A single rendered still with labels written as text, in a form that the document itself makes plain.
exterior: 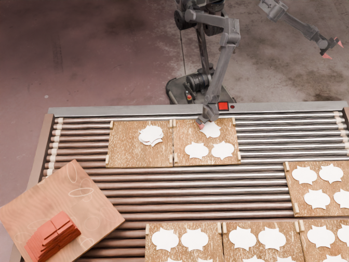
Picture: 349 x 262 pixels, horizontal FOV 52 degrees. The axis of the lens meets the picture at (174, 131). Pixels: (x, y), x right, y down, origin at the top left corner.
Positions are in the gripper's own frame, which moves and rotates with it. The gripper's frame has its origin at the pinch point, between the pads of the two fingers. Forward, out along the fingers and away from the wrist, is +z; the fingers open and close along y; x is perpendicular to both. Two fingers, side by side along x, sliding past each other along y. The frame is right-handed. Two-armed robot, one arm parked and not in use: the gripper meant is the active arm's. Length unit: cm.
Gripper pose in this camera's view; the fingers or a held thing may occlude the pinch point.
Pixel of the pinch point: (206, 124)
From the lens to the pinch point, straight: 237.8
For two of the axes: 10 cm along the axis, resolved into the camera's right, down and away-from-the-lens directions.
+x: -6.5, -5.8, 4.8
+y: 7.6, -5.4, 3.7
